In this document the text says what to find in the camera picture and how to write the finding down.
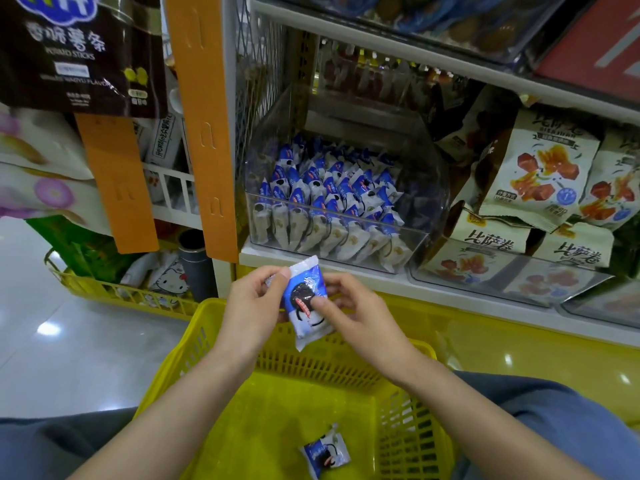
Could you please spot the orange hanging strip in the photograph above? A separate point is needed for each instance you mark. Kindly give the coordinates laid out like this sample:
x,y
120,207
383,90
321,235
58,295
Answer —
x,y
120,185

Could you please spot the orange shelf post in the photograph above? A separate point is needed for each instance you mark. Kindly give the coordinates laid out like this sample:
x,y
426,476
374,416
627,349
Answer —
x,y
205,130

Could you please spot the green snack bags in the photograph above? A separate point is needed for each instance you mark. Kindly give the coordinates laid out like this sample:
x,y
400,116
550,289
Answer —
x,y
80,250

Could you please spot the white card packet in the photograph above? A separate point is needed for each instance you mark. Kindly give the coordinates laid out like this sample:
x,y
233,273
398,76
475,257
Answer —
x,y
165,140

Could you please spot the pile of blue snack packets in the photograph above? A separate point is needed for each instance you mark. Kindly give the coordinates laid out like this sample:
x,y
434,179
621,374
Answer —
x,y
330,200

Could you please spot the person's right hand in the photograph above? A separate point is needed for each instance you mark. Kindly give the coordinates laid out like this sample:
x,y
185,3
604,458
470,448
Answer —
x,y
370,330

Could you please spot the black potato stick bag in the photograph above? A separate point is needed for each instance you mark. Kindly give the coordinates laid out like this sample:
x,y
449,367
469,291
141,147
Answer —
x,y
70,60

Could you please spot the dark grey cylinder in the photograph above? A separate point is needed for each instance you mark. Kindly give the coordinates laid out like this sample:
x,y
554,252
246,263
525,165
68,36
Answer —
x,y
197,265

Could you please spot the person's left hand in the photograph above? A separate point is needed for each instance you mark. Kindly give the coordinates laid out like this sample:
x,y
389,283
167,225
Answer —
x,y
250,320

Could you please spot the row of small brown packets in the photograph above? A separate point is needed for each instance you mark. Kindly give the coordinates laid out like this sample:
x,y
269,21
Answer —
x,y
385,75

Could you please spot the clear plastic bin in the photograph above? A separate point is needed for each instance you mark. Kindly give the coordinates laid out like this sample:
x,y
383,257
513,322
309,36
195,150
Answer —
x,y
430,185
495,280

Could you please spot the yellow plastic shopping basket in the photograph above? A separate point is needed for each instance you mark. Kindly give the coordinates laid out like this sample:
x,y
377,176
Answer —
x,y
250,430

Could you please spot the pile of blue jelly cups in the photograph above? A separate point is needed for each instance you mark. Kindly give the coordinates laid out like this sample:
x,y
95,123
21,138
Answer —
x,y
440,10

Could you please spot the store shelf with yellow base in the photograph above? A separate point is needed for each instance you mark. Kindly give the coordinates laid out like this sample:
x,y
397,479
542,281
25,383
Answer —
x,y
540,360

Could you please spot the purple white snack bag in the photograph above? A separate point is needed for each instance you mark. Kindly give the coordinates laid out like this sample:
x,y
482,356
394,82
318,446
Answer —
x,y
45,200
40,145

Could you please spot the red price sign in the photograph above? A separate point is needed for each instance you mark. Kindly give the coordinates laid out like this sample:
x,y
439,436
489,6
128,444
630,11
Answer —
x,y
600,45

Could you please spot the grey trousers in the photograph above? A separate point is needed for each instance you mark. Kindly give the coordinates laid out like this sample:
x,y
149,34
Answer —
x,y
45,445

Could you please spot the row of fruit print bags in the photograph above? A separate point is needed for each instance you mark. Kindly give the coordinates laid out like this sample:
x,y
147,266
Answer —
x,y
545,170

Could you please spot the person's right forearm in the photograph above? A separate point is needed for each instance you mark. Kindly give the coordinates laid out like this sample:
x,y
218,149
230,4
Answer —
x,y
500,430

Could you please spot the white cartoon print packet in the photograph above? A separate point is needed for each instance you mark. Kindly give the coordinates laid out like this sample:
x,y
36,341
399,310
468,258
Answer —
x,y
168,278

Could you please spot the yellow floor basket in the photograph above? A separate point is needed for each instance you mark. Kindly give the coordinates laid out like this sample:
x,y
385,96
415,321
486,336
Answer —
x,y
115,292

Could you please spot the person's left forearm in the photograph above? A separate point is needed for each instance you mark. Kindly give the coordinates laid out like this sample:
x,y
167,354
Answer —
x,y
160,435

